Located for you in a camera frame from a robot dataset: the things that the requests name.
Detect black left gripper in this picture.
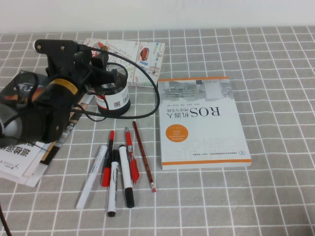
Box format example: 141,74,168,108
34,39,119,87

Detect black mesh pen holder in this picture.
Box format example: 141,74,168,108
93,62,131,118

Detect red gel pen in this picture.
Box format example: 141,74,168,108
124,127,140,184

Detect red and black pen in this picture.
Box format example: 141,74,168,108
101,130,116,187

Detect street map cover book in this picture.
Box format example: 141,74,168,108
83,38,165,89

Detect dark red pencil with eraser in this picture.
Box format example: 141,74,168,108
132,120,158,193

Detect white marker with black print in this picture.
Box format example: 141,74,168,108
107,149,121,217

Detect long white marker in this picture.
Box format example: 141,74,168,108
75,145,109,210

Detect stack of books, robot cover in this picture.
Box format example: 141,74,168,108
0,70,88,179

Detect white orange ROS book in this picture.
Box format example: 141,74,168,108
157,76,252,171

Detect white paper sheets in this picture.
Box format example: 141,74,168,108
0,159,50,188

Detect grey checked tablecloth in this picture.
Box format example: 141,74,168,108
0,26,315,236

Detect black camera cable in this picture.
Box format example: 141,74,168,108
71,46,161,122

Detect black hanging cable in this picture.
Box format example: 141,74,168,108
0,203,12,236

